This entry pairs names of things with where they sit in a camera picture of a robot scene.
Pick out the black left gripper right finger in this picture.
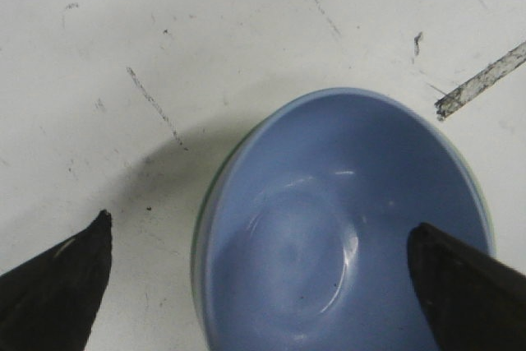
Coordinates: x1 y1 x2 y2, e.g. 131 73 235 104
407 223 525 350

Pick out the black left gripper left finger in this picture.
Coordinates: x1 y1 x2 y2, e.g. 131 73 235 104
1 210 113 350

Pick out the blue bowl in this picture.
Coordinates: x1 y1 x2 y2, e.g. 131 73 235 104
201 87 493 351

